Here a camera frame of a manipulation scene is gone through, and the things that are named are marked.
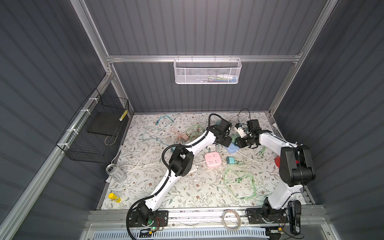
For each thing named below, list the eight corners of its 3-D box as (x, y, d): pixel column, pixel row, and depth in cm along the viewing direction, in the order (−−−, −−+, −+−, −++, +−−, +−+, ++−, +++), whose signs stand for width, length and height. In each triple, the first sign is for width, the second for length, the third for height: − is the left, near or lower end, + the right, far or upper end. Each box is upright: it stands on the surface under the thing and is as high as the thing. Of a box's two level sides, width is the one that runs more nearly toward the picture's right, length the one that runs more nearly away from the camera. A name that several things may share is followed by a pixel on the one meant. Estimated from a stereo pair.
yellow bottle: (115, 202, 80) (107, 198, 73) (117, 197, 82) (109, 192, 74) (120, 202, 80) (113, 198, 73) (122, 197, 82) (114, 192, 74)
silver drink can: (115, 182, 87) (103, 173, 76) (118, 174, 90) (107, 164, 79) (125, 182, 87) (115, 173, 76) (128, 174, 90) (118, 164, 79)
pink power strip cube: (205, 168, 92) (205, 166, 90) (204, 154, 99) (205, 152, 97) (221, 168, 92) (222, 166, 90) (220, 154, 99) (220, 152, 97)
